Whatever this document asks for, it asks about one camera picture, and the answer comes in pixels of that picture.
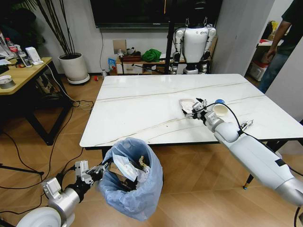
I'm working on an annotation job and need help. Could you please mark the black tripod leg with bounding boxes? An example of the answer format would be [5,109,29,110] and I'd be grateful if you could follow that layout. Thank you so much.
[0,163,45,176]

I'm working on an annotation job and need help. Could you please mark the clear water bottle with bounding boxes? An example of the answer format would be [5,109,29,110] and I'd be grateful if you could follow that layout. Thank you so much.
[18,50,33,69]

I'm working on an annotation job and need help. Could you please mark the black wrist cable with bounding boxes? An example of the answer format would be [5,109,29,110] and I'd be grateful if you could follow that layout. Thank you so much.
[204,102,245,143]
[54,165,79,187]

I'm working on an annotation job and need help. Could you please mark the brown cardboard box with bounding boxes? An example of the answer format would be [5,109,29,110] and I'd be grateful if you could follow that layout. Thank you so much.
[107,161,126,181]

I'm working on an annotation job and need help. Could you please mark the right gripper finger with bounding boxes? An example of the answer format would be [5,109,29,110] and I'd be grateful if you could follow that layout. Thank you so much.
[181,109,198,120]
[195,97,209,110]

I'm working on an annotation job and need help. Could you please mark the white plant pot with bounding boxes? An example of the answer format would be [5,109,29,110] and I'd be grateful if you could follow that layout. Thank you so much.
[57,52,91,86]

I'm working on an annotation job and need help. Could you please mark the black table leg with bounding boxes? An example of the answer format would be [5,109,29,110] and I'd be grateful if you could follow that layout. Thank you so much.
[243,174,253,190]

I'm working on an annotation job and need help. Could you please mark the grey tape roll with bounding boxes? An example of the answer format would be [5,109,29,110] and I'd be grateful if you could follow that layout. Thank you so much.
[0,75,16,90]

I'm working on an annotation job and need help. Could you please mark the dark brown box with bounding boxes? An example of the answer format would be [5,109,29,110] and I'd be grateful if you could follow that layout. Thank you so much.
[122,54,143,63]

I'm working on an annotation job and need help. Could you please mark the white paper cup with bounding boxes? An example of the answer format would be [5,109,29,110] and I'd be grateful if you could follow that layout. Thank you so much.
[212,104,229,119]

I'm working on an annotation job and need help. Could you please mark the black floor cable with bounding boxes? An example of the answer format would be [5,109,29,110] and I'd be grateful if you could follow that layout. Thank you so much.
[0,99,95,190]

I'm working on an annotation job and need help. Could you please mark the white desktop device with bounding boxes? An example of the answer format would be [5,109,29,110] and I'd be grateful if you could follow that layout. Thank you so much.
[25,46,45,66]

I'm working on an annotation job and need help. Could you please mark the crumpled white paper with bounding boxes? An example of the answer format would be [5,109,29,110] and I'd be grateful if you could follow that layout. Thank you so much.
[135,165,152,184]

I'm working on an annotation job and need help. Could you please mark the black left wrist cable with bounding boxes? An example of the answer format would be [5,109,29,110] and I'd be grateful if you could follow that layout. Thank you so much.
[54,165,79,187]

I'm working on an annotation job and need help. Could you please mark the dark plant stems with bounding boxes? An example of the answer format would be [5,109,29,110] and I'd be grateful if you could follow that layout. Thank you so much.
[35,0,77,56]

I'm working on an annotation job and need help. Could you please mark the yellowish food scrap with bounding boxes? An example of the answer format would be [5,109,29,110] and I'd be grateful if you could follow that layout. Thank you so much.
[138,155,148,170]

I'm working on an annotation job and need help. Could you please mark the white crumpled face mask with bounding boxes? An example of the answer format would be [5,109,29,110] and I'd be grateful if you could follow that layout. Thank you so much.
[112,151,138,182]

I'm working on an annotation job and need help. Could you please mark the blue snack bag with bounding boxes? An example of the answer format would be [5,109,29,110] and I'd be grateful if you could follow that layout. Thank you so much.
[107,57,117,72]

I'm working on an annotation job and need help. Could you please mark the trash bin with blue bag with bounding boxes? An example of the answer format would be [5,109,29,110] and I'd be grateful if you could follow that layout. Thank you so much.
[98,137,164,222]

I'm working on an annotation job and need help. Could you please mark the low wooden cabinet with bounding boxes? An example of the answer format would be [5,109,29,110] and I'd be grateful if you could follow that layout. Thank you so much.
[116,55,214,76]

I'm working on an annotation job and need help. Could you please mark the wooden desk black frame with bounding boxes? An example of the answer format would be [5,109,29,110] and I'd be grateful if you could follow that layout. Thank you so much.
[0,56,73,146]

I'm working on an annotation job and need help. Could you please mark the black power strip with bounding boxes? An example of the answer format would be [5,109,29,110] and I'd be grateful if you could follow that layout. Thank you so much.
[35,72,62,96]

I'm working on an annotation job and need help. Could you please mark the red label cola bottle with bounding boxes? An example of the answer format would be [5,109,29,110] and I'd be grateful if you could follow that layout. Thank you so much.
[5,37,18,59]

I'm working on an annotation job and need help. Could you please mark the black stand pole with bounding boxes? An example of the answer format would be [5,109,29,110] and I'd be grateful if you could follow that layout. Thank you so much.
[164,19,176,75]

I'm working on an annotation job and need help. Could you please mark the person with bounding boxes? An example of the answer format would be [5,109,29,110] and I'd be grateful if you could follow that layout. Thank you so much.
[258,0,303,94]

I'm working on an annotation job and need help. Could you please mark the white humanoid robot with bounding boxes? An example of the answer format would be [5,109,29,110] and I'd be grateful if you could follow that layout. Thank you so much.
[171,0,217,75]

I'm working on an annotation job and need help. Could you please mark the cardboard sheet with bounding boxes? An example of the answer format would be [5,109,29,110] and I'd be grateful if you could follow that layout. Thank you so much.
[112,39,127,55]

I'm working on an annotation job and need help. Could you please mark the white power cable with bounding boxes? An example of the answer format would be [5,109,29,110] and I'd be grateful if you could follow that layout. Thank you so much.
[42,61,95,112]

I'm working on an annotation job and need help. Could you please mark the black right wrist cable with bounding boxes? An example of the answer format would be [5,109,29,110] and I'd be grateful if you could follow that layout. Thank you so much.
[204,102,245,143]

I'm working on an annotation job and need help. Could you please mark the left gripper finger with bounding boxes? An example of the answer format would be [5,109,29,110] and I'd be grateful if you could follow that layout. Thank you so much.
[93,170,110,186]
[89,158,112,175]

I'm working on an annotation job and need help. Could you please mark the black wall television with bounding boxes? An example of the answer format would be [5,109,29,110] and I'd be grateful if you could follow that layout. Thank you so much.
[89,0,223,29]

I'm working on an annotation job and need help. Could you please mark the red white storage box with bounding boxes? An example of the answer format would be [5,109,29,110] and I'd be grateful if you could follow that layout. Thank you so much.
[249,60,269,82]

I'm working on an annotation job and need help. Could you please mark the green cloth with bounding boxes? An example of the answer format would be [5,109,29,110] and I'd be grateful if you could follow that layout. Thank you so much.
[141,48,162,63]

